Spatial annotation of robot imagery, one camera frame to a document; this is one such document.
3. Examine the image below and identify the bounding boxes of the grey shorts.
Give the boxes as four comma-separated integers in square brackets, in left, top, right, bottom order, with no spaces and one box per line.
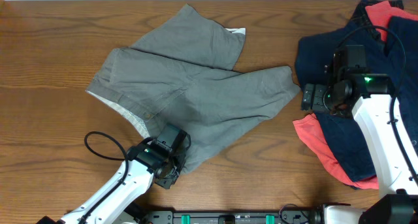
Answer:
[86,5,300,173]

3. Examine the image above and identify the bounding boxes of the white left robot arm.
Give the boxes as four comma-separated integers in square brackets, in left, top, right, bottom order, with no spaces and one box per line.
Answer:
[38,138,187,224]

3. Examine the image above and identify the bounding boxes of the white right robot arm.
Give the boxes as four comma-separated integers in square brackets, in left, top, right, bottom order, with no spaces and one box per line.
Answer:
[302,70,417,223]

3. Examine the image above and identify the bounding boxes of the pink red garment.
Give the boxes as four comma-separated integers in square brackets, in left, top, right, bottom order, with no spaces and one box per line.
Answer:
[293,1,417,189]

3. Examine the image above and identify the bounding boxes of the dark navy shirt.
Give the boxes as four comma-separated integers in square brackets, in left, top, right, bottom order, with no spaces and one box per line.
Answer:
[295,17,417,182]

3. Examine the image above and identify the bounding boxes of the dark plaid garment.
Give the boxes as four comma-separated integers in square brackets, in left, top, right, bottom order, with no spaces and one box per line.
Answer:
[350,0,404,44]

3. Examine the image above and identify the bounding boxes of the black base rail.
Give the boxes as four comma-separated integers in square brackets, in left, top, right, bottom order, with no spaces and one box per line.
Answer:
[125,204,325,224]

